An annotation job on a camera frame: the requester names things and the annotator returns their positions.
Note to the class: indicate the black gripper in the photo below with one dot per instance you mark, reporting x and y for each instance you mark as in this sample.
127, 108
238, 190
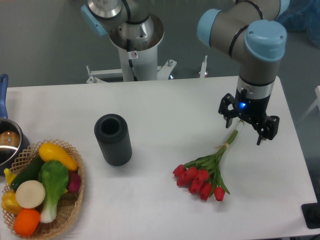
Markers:
250, 104

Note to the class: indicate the red tulip bouquet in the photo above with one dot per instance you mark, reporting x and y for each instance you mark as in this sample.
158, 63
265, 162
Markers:
203, 176

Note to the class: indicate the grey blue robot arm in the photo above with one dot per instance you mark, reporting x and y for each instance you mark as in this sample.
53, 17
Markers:
247, 33

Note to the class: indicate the black device at edge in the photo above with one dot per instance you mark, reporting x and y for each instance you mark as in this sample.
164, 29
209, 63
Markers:
311, 214

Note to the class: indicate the blue plastic bag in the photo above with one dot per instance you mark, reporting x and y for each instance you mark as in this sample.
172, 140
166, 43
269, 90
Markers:
303, 16

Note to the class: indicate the dark grey ribbed vase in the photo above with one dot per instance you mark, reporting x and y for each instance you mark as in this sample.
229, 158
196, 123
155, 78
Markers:
112, 134

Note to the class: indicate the purple red radish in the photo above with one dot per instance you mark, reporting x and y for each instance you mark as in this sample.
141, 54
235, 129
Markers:
74, 182

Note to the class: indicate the woven wicker basket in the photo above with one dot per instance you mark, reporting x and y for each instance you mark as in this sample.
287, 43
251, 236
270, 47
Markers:
68, 206

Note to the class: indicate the green bok choy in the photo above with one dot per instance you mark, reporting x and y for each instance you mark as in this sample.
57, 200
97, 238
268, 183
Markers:
54, 177

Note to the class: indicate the yellow squash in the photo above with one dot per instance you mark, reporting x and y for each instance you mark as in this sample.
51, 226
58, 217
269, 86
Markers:
53, 152

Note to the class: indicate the dark green cucumber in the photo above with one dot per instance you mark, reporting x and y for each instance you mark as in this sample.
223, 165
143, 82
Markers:
30, 172

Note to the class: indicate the cream round radish slice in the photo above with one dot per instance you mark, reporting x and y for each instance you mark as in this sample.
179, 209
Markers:
30, 194

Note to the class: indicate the orange fruit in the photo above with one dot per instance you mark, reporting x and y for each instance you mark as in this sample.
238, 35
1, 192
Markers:
26, 222

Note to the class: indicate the yellow banana tip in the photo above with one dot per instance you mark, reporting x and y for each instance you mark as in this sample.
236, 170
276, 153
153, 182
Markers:
9, 176

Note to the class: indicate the yellow bell pepper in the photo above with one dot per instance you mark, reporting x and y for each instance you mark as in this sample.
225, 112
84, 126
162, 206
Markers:
9, 203

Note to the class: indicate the white furniture frame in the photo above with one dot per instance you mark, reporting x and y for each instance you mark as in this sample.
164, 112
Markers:
315, 104

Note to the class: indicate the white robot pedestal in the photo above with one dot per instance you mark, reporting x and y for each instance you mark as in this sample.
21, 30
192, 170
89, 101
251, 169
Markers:
135, 66

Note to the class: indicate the blue handled saucepan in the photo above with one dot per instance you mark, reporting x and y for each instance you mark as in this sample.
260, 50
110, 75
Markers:
12, 139

